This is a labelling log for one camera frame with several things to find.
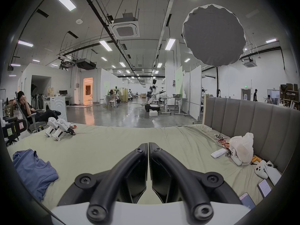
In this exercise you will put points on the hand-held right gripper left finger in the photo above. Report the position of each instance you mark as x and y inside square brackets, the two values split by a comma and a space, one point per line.
[121, 170]

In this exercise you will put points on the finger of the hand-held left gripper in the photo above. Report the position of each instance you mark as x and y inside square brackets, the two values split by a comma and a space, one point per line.
[15, 128]

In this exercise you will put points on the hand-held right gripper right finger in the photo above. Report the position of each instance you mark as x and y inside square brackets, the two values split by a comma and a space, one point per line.
[175, 170]

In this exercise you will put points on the grey office chair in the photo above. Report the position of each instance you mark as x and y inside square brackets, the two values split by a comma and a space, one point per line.
[32, 123]

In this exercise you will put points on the bed with pale green sheet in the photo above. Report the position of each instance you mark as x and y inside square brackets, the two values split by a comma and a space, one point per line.
[105, 144]

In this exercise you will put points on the spare white hand-held gripper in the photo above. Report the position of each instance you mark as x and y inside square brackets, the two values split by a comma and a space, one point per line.
[50, 126]
[61, 128]

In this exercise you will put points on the white flat box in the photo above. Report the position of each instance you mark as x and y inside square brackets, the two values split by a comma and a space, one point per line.
[218, 153]

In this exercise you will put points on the white washing machine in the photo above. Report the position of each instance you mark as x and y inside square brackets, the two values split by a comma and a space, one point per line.
[56, 106]

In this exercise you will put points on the blue shirt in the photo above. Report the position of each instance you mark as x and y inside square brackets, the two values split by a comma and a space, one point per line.
[32, 172]

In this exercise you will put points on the red snack wrappers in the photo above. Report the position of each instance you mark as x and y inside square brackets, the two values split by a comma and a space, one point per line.
[223, 142]

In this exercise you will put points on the white box on floor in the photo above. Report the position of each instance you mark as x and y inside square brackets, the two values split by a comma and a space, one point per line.
[154, 113]

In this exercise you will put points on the white hand controller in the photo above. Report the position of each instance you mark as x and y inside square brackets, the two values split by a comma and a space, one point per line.
[260, 170]
[236, 160]

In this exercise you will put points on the white desk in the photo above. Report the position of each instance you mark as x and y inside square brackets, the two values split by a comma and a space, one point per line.
[174, 99]

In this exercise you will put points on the white plastic bag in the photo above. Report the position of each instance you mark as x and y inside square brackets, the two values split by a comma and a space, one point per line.
[244, 146]

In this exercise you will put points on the white humanoid robot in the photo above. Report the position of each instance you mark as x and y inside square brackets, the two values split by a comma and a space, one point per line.
[153, 95]

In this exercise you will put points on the phone with blue screen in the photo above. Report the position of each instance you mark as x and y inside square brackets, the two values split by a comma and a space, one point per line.
[248, 201]

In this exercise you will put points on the small orange packet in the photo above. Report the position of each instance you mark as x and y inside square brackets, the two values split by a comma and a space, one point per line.
[255, 159]

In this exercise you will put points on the phone with pale screen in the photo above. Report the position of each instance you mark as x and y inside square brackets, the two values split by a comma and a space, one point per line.
[264, 187]

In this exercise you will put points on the grey padded headboard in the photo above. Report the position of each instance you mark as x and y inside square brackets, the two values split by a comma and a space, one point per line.
[257, 121]

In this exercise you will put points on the white paper sheets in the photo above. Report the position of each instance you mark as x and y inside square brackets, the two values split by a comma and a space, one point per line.
[273, 172]

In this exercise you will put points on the shelf with cartons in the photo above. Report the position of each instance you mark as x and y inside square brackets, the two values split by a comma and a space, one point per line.
[289, 95]

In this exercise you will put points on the round grey softbox lamp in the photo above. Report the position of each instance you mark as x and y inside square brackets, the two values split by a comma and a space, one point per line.
[214, 35]

